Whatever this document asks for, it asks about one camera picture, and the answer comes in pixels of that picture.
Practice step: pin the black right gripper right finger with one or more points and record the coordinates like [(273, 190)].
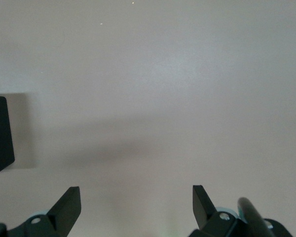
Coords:
[(212, 224)]

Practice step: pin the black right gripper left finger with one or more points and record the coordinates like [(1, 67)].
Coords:
[(51, 222)]

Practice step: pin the black plastic box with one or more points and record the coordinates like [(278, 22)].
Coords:
[(0, 130)]

